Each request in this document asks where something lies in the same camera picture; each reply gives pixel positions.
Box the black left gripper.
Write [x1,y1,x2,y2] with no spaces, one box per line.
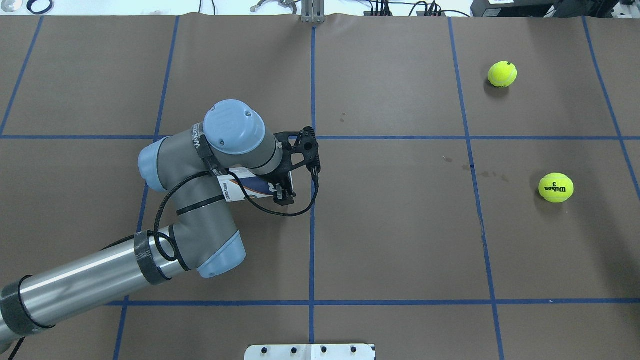
[270,169,297,207]

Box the clear tennis ball can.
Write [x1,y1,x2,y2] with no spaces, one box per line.
[208,167,275,203]

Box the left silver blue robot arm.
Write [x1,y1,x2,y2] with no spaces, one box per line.
[1,99,318,352]

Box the yellow tennis ball near edge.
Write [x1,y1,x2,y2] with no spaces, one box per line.
[487,61,518,88]

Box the yellow Wilson tennis ball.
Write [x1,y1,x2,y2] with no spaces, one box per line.
[538,172,575,204]

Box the black box with label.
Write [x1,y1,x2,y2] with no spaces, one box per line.
[470,0,555,18]

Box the black left camera cable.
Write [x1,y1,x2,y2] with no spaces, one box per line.
[154,167,320,263]

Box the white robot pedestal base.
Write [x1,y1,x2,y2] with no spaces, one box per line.
[244,343,377,360]

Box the aluminium frame post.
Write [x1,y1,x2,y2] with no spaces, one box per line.
[299,0,326,25]

